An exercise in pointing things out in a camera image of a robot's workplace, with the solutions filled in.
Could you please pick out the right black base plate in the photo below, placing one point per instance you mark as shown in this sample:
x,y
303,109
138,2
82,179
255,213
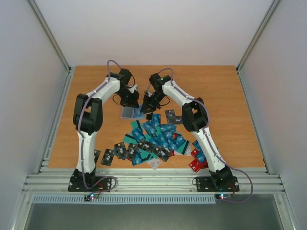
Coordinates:
x,y
208,184

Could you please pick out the white card with red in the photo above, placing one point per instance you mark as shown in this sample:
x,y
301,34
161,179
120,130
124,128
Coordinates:
x,y
154,163

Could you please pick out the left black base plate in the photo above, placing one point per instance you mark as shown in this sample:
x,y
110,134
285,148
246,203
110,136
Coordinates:
x,y
76,184

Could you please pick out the teal card magnetic stripe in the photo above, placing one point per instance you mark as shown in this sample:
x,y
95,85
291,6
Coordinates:
x,y
128,138

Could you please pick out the red card front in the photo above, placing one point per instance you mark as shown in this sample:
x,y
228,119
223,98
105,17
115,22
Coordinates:
x,y
195,165

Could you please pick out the black vip membership card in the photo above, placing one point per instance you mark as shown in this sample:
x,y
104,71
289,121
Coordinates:
x,y
162,153

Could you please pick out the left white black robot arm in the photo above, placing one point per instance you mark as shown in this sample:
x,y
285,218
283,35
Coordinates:
x,y
88,119

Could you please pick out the small circuit board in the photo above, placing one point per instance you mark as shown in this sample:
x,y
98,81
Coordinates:
x,y
91,197
223,196

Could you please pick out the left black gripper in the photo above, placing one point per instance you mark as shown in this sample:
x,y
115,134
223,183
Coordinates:
x,y
133,102

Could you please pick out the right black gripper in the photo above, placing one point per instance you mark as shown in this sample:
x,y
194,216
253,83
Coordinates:
x,y
150,103

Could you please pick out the grey slotted cable duct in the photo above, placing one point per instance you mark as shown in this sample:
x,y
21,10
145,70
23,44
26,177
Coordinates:
x,y
124,199

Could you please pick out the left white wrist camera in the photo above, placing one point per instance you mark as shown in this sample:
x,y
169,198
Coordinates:
x,y
134,88

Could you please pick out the left small circuit board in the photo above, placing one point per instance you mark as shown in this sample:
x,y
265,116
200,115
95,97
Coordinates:
x,y
91,197

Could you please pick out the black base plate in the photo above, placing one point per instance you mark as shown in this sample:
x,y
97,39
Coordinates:
x,y
208,184
76,184

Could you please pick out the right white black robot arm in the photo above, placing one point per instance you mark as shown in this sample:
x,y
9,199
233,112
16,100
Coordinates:
x,y
195,119

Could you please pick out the blue card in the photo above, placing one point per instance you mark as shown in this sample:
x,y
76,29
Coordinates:
x,y
137,114

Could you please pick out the black card far right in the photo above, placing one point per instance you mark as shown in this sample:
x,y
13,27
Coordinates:
x,y
177,120

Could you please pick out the right small circuit board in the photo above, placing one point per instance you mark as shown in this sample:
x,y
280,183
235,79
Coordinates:
x,y
223,196

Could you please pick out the blue card right edge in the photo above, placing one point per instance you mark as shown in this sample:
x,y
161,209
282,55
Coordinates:
x,y
199,155

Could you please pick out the black card top right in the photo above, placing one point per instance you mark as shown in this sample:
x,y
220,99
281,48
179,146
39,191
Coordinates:
x,y
170,114

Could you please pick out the far left black vip card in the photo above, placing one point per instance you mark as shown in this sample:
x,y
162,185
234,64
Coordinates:
x,y
96,155

